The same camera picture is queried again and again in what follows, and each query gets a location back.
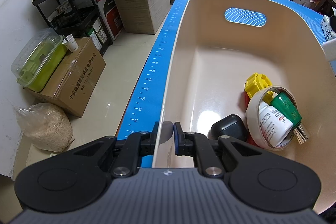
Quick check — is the white tape roll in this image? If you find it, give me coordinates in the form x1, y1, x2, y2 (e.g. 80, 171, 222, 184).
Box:
245, 86, 296, 151

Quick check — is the blue silicone baking mat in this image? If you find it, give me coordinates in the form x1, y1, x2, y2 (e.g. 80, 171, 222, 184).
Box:
117, 0, 336, 168

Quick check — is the green plastic lidded container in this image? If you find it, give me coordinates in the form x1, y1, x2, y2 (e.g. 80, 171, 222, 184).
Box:
11, 28, 67, 92

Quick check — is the brown cardboard box on floor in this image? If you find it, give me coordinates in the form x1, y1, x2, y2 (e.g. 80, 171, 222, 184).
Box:
26, 37, 105, 117

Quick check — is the white paper cup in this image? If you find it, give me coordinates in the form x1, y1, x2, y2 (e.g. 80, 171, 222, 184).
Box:
62, 35, 79, 52

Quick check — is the red white appliance box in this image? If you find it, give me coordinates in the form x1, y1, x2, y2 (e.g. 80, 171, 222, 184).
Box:
96, 0, 123, 41

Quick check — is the white medicine bottle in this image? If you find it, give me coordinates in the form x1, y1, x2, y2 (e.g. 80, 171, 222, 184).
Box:
259, 101, 293, 148

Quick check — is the yellow plastic toy piece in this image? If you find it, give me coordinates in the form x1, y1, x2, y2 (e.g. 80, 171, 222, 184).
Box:
244, 73, 272, 99

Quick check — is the red plastic toy piece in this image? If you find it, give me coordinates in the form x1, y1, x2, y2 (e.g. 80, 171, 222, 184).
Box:
244, 92, 259, 147

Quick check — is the clear bag of grain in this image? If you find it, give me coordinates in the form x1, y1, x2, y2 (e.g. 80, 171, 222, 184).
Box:
14, 103, 74, 153

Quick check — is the green cosmetic tube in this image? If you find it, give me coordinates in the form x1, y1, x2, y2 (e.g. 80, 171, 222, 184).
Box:
270, 92, 310, 144

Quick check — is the beige plastic storage bin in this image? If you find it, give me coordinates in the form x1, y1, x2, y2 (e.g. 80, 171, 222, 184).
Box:
153, 0, 335, 213

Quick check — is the black metal shelf rack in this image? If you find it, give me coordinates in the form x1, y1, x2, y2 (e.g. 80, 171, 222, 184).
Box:
32, 0, 113, 55

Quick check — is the black earbuds case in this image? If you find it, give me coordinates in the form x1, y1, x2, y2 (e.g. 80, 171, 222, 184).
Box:
210, 114, 249, 141

